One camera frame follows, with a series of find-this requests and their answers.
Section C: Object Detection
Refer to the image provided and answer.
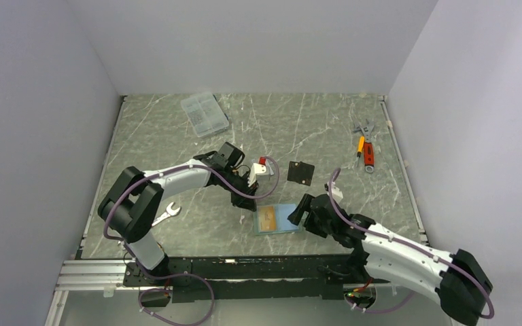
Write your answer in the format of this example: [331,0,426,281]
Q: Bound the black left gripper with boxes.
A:
[221,168,259,213]

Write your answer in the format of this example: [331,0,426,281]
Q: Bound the green card holder wallet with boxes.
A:
[254,204,300,235]

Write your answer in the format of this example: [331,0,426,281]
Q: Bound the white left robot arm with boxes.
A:
[97,143,258,285]

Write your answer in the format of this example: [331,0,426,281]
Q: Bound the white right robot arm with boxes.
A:
[288,194,494,325]

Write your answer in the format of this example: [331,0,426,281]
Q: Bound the clear plastic organizer box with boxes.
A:
[180,92,230,138]

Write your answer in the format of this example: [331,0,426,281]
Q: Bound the silver open-end wrench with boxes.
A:
[152,202,181,227]

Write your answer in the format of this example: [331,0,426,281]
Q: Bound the orange small screwdriver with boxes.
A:
[356,136,365,158]

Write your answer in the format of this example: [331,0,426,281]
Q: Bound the red adjustable wrench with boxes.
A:
[353,119,375,173]

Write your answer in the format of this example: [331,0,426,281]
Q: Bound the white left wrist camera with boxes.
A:
[247,156,275,187]

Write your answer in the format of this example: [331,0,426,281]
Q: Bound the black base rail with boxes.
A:
[123,254,375,303]

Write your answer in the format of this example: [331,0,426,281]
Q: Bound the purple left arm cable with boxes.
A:
[102,156,281,326]

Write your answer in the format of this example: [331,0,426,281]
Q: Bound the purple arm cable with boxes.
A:
[327,168,496,321]
[102,156,281,326]

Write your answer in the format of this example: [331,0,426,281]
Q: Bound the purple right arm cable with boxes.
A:
[327,168,496,321]

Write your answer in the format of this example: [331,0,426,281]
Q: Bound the aluminium frame rail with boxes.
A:
[45,259,126,325]

